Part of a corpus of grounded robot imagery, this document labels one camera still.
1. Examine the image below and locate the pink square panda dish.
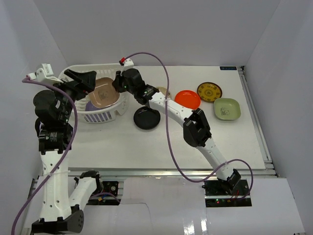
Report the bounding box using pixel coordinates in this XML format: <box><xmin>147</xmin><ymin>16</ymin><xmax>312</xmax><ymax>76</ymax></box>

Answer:
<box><xmin>89</xmin><ymin>77</ymin><xmax>120</xmax><ymax>108</ymax></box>

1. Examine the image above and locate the purple square panda dish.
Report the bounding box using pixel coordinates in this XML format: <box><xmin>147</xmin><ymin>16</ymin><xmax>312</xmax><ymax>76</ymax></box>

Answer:
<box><xmin>85</xmin><ymin>101</ymin><xmax>108</xmax><ymax>123</ymax></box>

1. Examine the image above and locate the black round plate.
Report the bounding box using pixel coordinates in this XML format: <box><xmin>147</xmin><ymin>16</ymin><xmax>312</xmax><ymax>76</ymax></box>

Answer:
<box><xmin>133</xmin><ymin>106</ymin><xmax>160</xmax><ymax>130</ymax></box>

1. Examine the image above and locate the orange round plate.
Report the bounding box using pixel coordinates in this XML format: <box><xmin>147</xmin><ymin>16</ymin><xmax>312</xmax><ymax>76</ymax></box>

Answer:
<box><xmin>175</xmin><ymin>90</ymin><xmax>201</xmax><ymax>110</ymax></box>

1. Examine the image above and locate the yellow patterned round plate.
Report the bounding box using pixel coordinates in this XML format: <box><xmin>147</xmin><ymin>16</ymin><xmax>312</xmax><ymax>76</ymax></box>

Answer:
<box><xmin>197</xmin><ymin>82</ymin><xmax>223</xmax><ymax>103</ymax></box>

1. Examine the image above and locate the green square panda dish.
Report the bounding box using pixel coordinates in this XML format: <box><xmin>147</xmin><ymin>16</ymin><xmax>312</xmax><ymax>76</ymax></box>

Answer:
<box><xmin>214</xmin><ymin>98</ymin><xmax>241</xmax><ymax>121</ymax></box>

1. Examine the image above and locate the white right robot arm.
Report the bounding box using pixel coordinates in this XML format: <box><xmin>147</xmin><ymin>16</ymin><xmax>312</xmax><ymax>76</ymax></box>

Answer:
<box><xmin>112</xmin><ymin>68</ymin><xmax>241</xmax><ymax>195</ymax></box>

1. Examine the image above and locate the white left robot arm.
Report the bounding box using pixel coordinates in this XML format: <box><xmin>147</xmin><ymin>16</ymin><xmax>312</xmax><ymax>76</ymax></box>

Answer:
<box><xmin>30</xmin><ymin>69</ymin><xmax>103</xmax><ymax>235</ymax></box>

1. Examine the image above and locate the white plastic dish basket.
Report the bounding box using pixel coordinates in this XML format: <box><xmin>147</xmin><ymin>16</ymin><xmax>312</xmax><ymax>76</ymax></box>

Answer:
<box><xmin>68</xmin><ymin>63</ymin><xmax>129</xmax><ymax>123</ymax></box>

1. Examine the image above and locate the cream floral round plate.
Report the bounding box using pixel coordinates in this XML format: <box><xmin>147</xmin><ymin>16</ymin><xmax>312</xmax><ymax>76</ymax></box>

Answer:
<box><xmin>157</xmin><ymin>87</ymin><xmax>171</xmax><ymax>98</ymax></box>

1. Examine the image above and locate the blue table label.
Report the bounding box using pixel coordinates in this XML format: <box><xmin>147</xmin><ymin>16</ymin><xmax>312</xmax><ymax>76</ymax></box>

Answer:
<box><xmin>220</xmin><ymin>66</ymin><xmax>237</xmax><ymax>71</ymax></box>

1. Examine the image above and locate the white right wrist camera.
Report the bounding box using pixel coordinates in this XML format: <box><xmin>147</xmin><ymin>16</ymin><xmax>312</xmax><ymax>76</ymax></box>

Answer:
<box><xmin>119</xmin><ymin>57</ymin><xmax>134</xmax><ymax>73</ymax></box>

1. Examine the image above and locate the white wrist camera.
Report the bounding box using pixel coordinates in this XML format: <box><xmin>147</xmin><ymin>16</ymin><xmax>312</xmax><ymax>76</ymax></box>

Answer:
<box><xmin>119</xmin><ymin>57</ymin><xmax>134</xmax><ymax>73</ymax></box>
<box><xmin>27</xmin><ymin>63</ymin><xmax>63</xmax><ymax>85</ymax></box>

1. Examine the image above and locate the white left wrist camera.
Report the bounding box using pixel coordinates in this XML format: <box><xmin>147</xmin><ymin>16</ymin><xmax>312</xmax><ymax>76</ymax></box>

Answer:
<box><xmin>27</xmin><ymin>63</ymin><xmax>63</xmax><ymax>85</ymax></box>

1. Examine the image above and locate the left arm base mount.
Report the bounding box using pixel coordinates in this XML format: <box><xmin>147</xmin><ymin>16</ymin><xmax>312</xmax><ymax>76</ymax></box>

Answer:
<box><xmin>87</xmin><ymin>181</ymin><xmax>119</xmax><ymax>206</ymax></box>

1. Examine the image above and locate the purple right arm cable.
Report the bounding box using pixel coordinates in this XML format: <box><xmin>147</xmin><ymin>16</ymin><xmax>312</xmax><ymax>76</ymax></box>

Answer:
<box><xmin>124</xmin><ymin>51</ymin><xmax>254</xmax><ymax>199</ymax></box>

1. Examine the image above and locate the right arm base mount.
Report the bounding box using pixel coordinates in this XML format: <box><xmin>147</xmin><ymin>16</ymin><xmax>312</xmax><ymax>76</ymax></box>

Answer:
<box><xmin>202</xmin><ymin>180</ymin><xmax>252</xmax><ymax>208</ymax></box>

